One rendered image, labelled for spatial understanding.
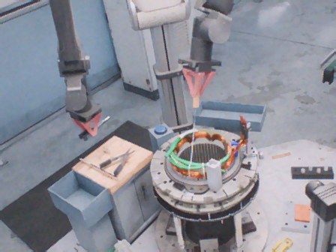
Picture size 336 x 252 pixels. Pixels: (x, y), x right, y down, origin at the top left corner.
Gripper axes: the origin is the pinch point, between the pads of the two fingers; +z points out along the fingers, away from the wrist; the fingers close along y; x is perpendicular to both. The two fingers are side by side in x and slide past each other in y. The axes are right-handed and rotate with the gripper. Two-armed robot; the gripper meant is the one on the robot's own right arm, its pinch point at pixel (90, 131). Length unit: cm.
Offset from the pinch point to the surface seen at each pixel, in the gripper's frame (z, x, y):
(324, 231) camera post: -15, -11, 76
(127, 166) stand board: 11.9, 2.5, 10.5
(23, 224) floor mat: 119, 0, -112
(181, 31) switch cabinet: 68, 204, -130
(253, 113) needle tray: 15, 52, 28
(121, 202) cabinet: 21.1, -4.3, 12.2
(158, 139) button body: 15.8, 22.0, 6.8
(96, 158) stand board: 12.1, 0.2, -1.8
